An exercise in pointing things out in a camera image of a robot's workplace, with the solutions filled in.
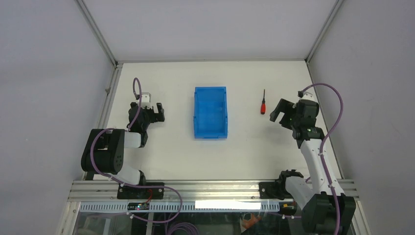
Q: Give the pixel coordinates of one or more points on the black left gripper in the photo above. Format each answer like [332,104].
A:
[155,117]

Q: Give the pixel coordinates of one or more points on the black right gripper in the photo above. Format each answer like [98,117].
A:
[283,106]

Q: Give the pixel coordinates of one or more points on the red handled screwdriver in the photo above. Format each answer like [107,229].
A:
[263,104]

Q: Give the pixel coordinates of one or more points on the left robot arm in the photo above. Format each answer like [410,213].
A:
[104,150]

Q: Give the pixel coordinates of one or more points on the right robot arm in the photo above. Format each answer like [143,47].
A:
[325,208]

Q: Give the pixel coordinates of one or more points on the blue plastic bin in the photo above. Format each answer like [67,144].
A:
[210,119]

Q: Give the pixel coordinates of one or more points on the orange object below table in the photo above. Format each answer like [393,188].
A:
[248,220]

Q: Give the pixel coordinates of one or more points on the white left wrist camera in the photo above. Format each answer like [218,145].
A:
[146,101]

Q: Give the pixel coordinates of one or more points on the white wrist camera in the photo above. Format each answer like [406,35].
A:
[146,101]
[305,95]

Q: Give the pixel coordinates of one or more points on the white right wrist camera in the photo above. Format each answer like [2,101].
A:
[305,95]

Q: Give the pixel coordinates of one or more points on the left aluminium corner post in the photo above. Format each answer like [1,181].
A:
[96,31]

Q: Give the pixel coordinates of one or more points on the aluminium corner post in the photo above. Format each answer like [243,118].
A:
[96,31]
[328,21]

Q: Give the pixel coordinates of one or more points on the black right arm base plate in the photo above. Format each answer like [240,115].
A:
[273,190]

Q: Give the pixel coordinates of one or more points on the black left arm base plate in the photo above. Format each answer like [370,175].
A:
[131,193]

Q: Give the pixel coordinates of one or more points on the aluminium frame rail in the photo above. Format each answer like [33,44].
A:
[190,190]

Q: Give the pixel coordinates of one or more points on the white slotted cable duct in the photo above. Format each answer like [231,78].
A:
[170,207]

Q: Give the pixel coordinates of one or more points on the right aluminium corner post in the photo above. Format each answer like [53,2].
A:
[328,21]

